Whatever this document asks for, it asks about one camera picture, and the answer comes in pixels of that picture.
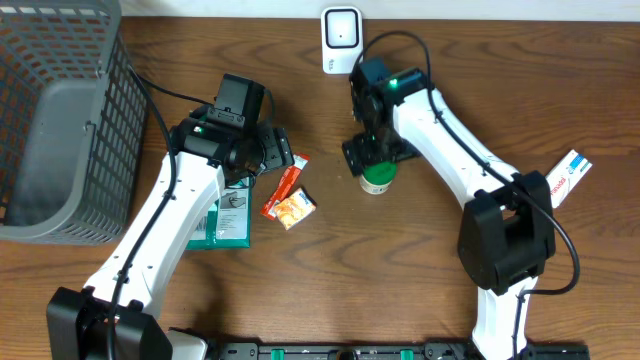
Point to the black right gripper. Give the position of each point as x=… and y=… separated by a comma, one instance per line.
x=363, y=140

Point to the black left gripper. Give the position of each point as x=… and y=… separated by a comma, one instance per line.
x=282, y=150

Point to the green lid jar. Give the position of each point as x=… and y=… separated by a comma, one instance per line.
x=377, y=179

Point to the red stick sachet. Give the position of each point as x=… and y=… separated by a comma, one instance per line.
x=286, y=183

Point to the orange tissue pack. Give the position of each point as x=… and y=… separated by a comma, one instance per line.
x=294, y=208

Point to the green white gloves package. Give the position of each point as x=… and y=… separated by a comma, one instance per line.
x=226, y=225

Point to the white slim box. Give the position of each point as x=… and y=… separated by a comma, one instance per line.
x=565, y=175

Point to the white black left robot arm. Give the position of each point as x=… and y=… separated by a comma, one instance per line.
x=115, y=315

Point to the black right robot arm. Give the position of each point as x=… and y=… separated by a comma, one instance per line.
x=504, y=238

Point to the grey plastic mesh basket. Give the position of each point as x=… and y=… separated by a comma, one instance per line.
x=72, y=122

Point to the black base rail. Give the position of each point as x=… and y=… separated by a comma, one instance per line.
x=375, y=351

